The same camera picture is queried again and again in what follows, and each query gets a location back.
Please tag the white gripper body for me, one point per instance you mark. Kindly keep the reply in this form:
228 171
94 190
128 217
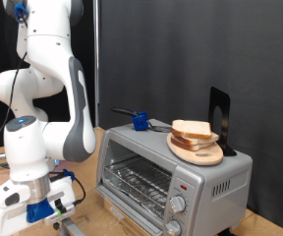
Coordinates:
4 223

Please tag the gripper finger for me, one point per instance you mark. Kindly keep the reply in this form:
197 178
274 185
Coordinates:
56 226

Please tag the metal spatula with blue block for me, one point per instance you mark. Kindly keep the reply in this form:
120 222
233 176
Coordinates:
140 121

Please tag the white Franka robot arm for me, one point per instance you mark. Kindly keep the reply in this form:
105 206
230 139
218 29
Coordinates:
49 49

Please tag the silver oven knob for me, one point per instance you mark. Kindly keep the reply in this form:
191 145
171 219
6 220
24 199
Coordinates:
178 204
173 228

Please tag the silver toaster oven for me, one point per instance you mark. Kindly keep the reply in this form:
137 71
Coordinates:
226 203

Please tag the round wooden cutting board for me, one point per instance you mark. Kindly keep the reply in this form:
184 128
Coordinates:
197 156

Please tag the vertical metal pole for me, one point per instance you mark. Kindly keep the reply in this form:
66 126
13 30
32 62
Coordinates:
96 65

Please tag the black backdrop curtain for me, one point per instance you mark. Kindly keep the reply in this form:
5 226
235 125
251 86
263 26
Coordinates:
86 32

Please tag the black metal bookend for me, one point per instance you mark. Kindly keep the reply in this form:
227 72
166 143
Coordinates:
225 105

